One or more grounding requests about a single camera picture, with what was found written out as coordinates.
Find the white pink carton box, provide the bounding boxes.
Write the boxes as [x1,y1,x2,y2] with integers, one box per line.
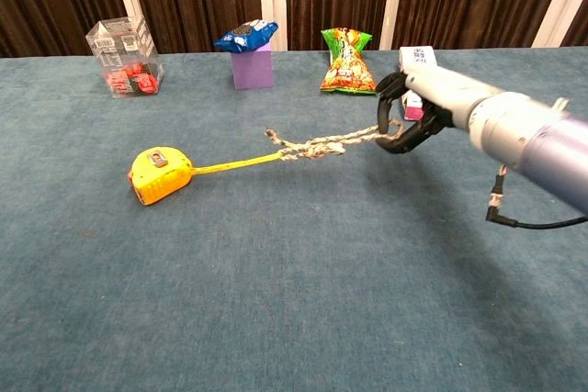
[398,45,438,123]

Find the green snack bag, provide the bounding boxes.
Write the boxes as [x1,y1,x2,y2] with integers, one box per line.
[319,27,380,96]

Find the braided beige rope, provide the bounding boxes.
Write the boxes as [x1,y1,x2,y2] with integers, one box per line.
[264,118,406,162]

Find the blue snack bag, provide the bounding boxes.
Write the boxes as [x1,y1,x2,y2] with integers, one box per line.
[213,18,279,54]

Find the clear plastic box red items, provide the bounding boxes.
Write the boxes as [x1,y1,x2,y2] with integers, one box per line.
[85,16,165,99]

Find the purple block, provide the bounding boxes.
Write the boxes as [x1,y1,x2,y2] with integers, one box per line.
[231,40,276,91]

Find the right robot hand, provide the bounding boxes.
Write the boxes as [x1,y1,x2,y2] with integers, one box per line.
[375,64,502,154]

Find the black cable with plug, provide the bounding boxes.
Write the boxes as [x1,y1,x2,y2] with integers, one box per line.
[485,96,588,230]

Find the yellow tape measure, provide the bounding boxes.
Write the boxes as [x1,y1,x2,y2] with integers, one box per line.
[127,146,284,206]

